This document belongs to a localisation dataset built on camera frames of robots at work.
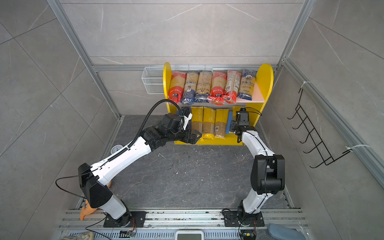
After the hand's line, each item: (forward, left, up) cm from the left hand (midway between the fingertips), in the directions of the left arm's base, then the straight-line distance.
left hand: (195, 130), depth 74 cm
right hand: (+15, -28, -13) cm, 34 cm away
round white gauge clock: (+7, +53, -26) cm, 59 cm away
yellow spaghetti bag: (+18, -18, -13) cm, 28 cm away
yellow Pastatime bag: (+18, -10, -13) cm, 24 cm away
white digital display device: (-41, +4, -25) cm, 48 cm away
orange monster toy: (-29, +56, -27) cm, 69 cm away
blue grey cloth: (-42, -39, -26) cm, 63 cm away
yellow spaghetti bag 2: (+29, -30, -14) cm, 44 cm away
